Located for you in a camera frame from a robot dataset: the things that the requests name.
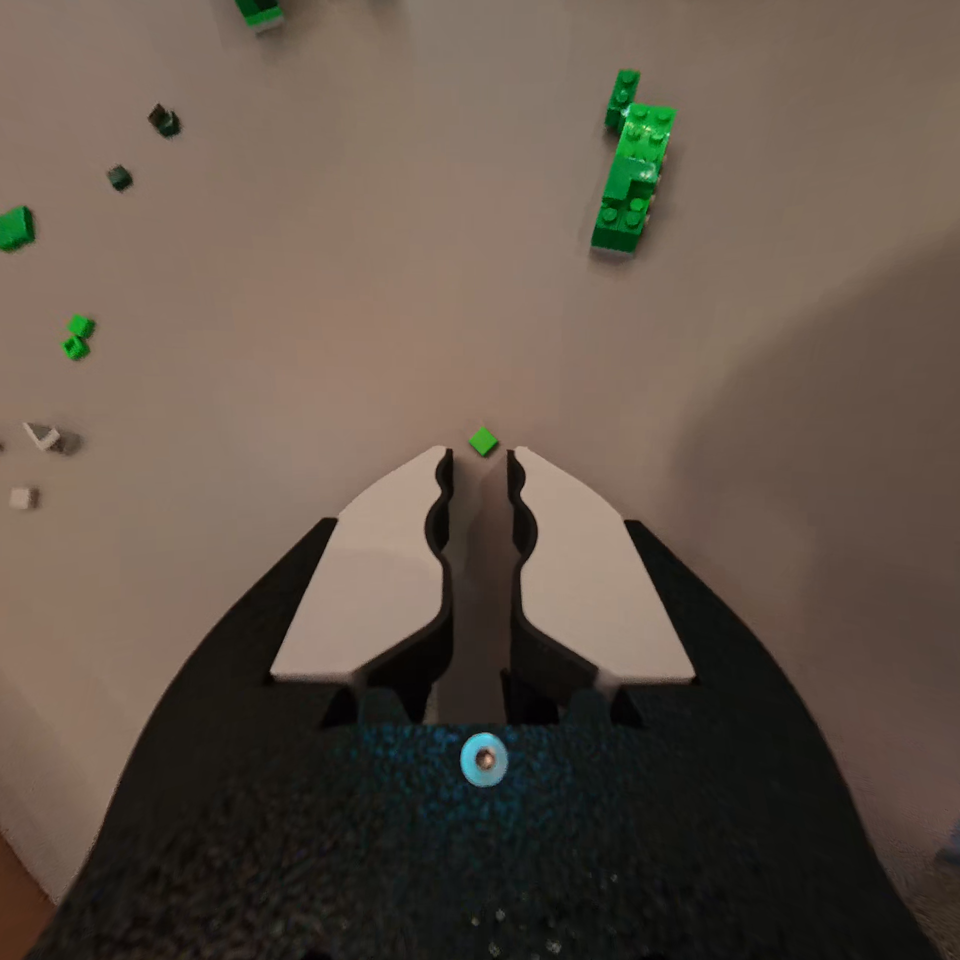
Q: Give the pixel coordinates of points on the large green brick model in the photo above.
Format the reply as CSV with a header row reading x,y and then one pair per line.
x,y
259,13

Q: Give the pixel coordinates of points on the green sloped brick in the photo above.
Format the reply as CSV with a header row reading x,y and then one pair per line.
x,y
16,229

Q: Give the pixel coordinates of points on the bright green jointed brick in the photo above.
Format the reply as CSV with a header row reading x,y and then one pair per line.
x,y
78,337

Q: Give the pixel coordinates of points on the grey desk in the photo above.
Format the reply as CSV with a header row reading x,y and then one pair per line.
x,y
375,225

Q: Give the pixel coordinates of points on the dark green double brick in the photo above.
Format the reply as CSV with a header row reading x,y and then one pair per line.
x,y
164,120

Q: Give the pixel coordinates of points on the dark green small brick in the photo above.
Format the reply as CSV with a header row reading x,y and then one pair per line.
x,y
119,178

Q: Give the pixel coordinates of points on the grey bracket brick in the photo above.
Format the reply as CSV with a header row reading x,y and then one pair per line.
x,y
41,436

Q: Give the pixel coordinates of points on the small green tile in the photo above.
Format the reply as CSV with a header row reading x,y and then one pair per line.
x,y
483,442

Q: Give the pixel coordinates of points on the small green brick assembly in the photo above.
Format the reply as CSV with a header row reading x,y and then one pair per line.
x,y
634,172

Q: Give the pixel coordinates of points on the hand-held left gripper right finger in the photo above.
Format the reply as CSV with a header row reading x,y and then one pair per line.
x,y
592,592

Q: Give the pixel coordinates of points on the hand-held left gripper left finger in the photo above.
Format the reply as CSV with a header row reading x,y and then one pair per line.
x,y
375,585

